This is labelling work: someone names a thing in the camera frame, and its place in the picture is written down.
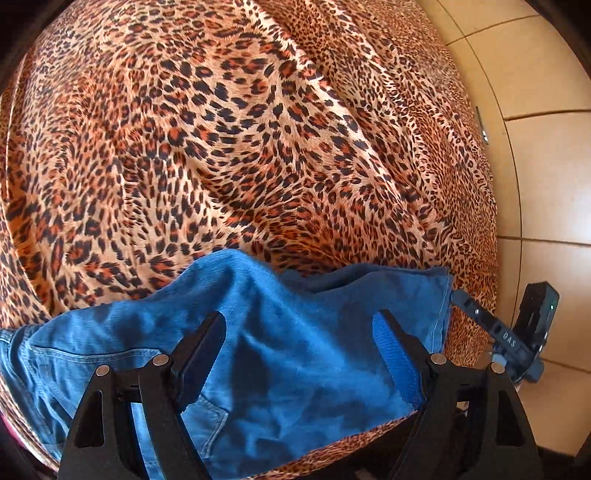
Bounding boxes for leopard print blanket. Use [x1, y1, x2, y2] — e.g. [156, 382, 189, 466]
[0, 0, 499, 480]

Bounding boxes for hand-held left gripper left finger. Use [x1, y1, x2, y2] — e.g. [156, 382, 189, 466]
[58, 311, 227, 480]

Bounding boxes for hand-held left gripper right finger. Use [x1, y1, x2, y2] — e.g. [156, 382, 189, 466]
[372, 309, 543, 480]

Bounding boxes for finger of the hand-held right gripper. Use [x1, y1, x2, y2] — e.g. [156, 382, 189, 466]
[450, 290, 498, 334]

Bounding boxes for small dark metal object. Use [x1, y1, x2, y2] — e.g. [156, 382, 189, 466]
[475, 105, 490, 146]

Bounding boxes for blue denim pants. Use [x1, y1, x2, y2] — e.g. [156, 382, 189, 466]
[0, 249, 455, 480]

